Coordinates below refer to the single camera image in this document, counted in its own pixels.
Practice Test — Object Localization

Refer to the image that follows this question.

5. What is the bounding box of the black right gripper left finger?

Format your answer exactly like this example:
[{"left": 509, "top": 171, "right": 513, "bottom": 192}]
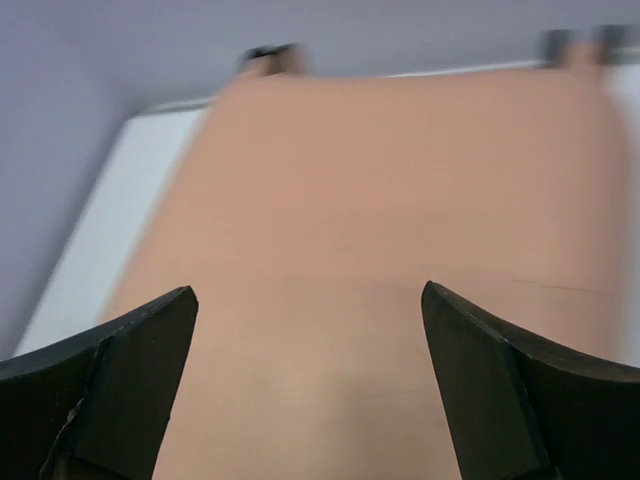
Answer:
[{"left": 1, "top": 286, "right": 198, "bottom": 479}]

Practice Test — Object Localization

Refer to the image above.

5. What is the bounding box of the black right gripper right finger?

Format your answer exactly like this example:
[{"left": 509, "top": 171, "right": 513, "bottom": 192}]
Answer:
[{"left": 421, "top": 282, "right": 639, "bottom": 480}]

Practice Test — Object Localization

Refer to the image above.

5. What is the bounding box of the pink hard-shell suitcase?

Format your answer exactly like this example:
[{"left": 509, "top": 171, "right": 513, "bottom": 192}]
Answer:
[{"left": 109, "top": 41, "right": 631, "bottom": 479}]

